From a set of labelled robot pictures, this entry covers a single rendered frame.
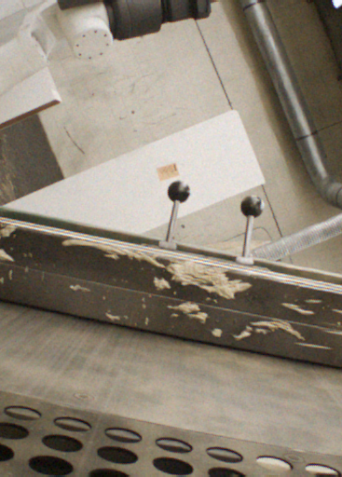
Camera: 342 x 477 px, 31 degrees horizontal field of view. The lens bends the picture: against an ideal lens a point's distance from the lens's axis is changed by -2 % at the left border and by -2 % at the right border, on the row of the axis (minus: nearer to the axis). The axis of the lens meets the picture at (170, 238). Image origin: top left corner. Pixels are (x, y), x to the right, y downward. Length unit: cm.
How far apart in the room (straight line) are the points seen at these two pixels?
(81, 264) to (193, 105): 840
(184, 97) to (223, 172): 449
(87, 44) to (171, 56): 804
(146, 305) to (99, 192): 399
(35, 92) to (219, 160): 205
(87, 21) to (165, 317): 54
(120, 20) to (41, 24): 13
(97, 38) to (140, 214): 361
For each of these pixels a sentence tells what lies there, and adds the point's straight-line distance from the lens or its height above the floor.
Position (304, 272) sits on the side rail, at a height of 159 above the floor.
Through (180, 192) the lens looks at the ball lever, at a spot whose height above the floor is 143.
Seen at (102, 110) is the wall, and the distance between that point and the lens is 896.
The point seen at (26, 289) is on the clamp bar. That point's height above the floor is 127.
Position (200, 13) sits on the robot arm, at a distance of 102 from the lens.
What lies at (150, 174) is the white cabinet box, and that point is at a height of 130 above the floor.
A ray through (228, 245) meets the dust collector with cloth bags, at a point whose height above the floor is 172.
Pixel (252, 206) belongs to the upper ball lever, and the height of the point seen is 153.
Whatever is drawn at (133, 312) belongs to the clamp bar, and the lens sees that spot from 56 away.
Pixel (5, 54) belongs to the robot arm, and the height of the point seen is 126.
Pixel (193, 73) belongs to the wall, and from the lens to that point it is 898.
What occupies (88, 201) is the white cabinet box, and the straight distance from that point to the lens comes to 455.
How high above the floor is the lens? 143
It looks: 2 degrees down
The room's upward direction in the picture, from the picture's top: 68 degrees clockwise
